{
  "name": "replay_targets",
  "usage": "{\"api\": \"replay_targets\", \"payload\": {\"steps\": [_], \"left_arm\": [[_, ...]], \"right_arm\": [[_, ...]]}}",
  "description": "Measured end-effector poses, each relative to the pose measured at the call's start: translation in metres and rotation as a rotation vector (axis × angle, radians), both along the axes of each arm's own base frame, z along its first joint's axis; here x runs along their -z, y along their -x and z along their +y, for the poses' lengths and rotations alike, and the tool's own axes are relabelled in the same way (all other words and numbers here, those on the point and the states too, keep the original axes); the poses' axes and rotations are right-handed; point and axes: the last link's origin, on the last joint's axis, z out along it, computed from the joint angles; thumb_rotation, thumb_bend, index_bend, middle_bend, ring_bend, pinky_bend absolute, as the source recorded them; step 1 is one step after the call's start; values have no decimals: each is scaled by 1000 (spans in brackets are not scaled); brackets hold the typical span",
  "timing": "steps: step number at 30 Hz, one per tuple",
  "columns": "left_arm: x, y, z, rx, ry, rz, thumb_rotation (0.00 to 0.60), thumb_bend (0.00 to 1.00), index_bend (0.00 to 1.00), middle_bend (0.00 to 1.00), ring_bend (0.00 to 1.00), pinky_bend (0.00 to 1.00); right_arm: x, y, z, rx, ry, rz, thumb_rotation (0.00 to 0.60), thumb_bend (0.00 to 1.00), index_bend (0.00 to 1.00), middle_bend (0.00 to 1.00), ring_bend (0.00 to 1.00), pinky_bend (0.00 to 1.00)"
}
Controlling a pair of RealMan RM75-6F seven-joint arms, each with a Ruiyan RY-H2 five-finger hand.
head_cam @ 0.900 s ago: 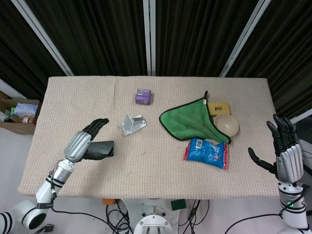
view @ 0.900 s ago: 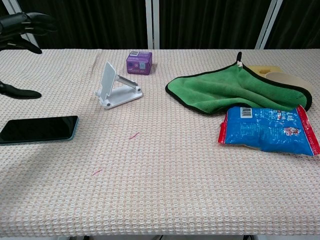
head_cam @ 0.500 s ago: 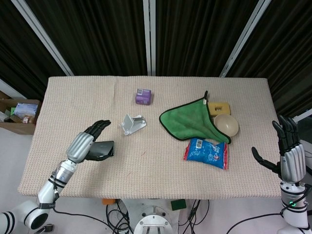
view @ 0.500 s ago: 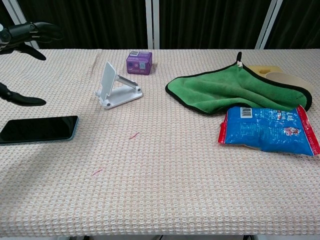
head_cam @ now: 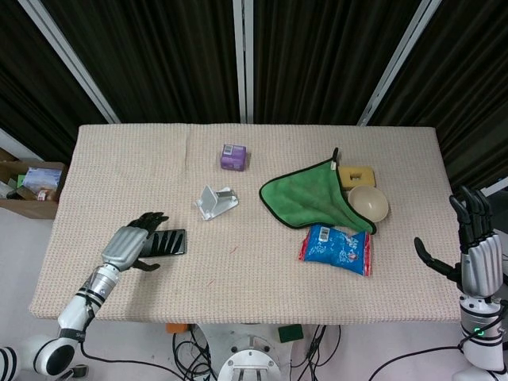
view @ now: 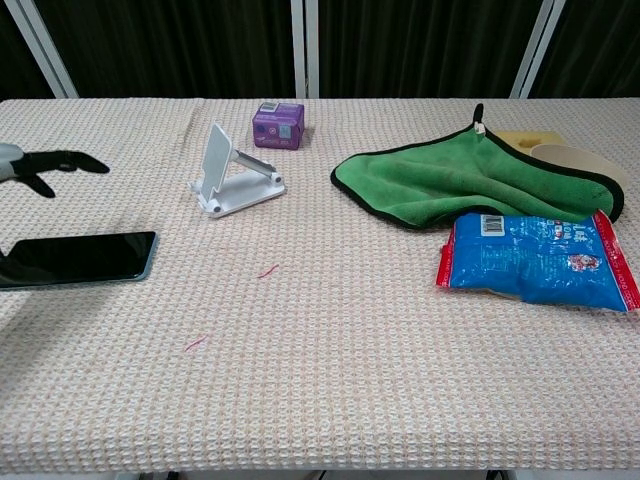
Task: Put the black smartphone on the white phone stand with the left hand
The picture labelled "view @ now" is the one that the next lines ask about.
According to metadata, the green cloth with black trim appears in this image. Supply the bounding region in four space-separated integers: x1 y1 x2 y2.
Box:
330 102 626 232

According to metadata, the beige waffle tablecloth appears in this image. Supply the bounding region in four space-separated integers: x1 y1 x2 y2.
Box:
0 96 640 474

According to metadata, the black curtain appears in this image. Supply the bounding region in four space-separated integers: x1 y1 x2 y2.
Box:
0 0 640 101

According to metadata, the yellow sponge block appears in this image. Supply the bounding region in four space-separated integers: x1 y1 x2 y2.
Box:
491 129 565 153

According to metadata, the black smartphone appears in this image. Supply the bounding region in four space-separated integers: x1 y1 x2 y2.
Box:
0 230 159 292

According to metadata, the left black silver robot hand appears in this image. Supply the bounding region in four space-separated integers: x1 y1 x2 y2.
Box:
0 142 111 199

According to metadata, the blue red snack bag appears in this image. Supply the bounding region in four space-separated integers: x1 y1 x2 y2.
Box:
435 209 640 314

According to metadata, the small purple carton box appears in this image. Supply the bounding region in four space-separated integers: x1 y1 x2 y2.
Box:
251 101 307 150

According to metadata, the white frame post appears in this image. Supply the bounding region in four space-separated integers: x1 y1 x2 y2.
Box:
290 0 322 99
0 0 80 100
508 0 568 100

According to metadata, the white plastic triangular bracket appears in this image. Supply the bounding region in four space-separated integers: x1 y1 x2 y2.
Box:
188 122 287 220

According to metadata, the beige bowl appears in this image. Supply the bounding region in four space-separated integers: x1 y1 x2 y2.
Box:
528 142 632 185

